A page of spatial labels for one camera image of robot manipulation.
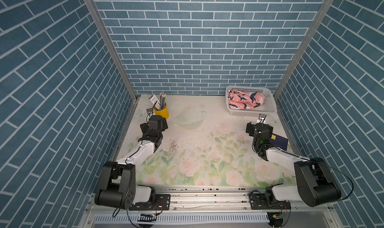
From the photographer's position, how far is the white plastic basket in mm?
1104

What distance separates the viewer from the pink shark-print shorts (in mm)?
1104

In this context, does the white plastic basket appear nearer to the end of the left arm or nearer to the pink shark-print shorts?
the pink shark-print shorts
